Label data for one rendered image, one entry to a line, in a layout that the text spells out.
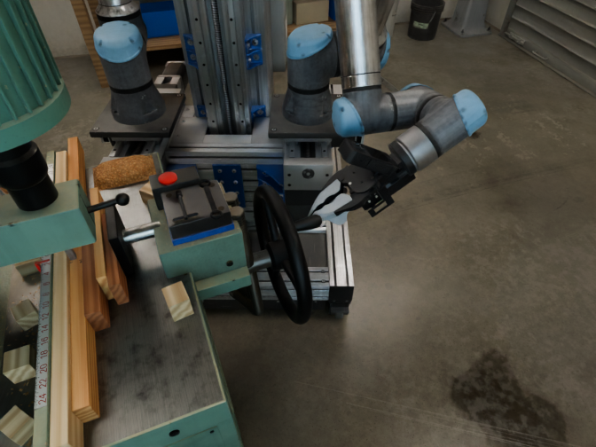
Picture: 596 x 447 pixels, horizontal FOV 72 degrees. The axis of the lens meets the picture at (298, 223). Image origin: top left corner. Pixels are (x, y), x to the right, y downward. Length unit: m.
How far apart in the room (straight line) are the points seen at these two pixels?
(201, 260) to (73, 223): 0.20
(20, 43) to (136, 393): 0.43
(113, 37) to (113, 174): 0.42
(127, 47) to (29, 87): 0.71
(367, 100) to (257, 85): 0.64
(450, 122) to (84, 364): 0.67
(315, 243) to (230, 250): 0.99
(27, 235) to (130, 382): 0.24
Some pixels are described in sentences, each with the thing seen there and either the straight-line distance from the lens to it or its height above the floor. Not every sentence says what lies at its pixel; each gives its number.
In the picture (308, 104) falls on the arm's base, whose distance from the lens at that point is 1.17.
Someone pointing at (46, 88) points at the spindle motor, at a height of 1.24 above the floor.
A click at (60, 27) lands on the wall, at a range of 4.04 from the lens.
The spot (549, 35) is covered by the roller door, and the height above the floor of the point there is 0.19.
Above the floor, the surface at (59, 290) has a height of 0.95.
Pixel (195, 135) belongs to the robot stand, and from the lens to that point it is 1.35.
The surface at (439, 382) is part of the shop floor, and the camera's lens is 1.66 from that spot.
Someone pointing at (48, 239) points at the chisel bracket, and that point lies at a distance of 0.66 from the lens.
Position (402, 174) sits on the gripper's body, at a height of 0.97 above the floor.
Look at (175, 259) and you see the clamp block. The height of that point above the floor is 0.94.
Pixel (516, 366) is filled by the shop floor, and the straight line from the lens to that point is 1.79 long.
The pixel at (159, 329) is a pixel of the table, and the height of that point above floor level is 0.90.
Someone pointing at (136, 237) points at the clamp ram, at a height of 0.95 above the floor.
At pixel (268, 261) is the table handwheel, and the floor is 0.82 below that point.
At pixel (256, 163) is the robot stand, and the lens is 1.27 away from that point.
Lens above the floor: 1.45
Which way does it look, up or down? 45 degrees down
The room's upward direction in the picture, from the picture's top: straight up
